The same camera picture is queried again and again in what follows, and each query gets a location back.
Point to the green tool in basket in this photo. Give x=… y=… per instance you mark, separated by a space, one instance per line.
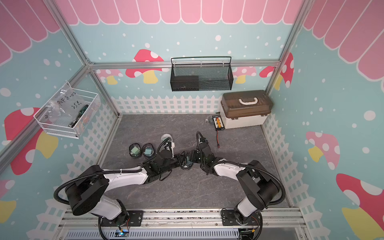
x=80 y=114

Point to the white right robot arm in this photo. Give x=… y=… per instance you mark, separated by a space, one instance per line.
x=261 y=188

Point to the white wire wall basket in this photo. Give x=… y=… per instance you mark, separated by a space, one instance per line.
x=61 y=128

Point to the green wall charger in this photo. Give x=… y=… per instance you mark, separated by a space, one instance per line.
x=135 y=151

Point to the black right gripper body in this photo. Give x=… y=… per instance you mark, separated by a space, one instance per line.
x=196 y=158

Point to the brown lid storage box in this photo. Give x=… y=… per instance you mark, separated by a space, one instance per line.
x=245 y=109

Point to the red black charger lead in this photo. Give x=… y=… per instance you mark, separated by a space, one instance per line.
x=217 y=138

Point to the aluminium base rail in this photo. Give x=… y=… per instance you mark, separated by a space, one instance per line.
x=209 y=224

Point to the black yellow battery charger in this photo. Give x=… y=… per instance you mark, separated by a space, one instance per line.
x=219 y=125

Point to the black box in basket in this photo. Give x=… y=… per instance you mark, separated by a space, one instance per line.
x=185 y=83

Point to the clear labelled plastic bag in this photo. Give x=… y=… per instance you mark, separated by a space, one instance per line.
x=64 y=105

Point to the black wire mesh wall basket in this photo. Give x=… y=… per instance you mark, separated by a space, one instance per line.
x=215 y=73

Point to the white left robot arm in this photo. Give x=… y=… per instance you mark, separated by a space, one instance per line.
x=86 y=193

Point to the teal wall charger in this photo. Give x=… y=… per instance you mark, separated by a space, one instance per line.
x=148 y=152

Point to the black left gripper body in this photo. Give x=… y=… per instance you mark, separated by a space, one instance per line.
x=175 y=162

